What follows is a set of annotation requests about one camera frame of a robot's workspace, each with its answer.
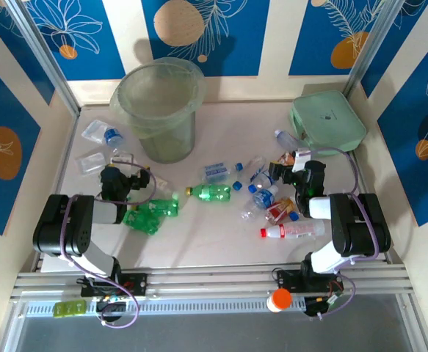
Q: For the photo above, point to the white bottle with orange cap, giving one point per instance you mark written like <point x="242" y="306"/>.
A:
<point x="281" y="297"/>

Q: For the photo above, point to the mint green zip case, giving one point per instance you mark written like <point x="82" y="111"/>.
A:
<point x="327" y="121"/>

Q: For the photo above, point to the crushed bottle with blue label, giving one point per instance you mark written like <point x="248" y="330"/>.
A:
<point x="112" y="136"/>

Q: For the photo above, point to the translucent grey waste bin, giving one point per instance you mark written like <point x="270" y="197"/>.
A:
<point x="169" y="150"/>

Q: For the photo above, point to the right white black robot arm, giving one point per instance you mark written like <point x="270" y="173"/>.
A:
<point x="349" y="227"/>

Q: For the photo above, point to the clear plastic clamshell container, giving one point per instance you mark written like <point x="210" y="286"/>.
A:
<point x="90" y="163"/>
<point x="93" y="131"/>

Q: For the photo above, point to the white bottle with red cap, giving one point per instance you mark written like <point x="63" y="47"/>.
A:
<point x="294" y="230"/>

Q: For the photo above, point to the clear bottle blue white label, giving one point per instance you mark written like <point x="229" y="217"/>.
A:
<point x="215" y="172"/>

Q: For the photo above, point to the clear labelled bottle blue cap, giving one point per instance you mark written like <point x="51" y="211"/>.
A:
<point x="263" y="179"/>

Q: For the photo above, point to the aluminium frame post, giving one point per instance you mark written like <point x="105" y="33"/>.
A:
<point x="374" y="44"/>
<point x="43" y="55"/>

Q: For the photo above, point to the red label bottle blue cap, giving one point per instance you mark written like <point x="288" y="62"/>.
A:
<point x="279" y="210"/>

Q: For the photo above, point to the crushed green plastic bottle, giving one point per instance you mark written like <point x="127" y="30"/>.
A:
<point x="140" y="221"/>

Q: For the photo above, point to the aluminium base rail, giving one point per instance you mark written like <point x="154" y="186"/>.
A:
<point x="213" y="280"/>

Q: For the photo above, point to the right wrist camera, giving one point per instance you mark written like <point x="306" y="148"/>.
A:
<point x="301" y="158"/>

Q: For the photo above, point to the small bottle round blue label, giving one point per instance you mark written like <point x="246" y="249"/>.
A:
<point x="264" y="198"/>

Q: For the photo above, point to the bluish clear bottle grey cap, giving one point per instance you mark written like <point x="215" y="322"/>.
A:
<point x="287" y="138"/>

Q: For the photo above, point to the cluster of clear blue-cap bottles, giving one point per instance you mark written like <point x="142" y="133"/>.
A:
<point x="255" y="166"/>

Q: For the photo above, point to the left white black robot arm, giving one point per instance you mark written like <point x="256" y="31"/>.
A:
<point x="81" y="234"/>

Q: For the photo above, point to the small orange plastic bottle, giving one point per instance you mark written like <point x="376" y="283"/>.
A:
<point x="285" y="158"/>

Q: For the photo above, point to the clear plastic trash bin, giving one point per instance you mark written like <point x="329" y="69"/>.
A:
<point x="133" y="121"/>

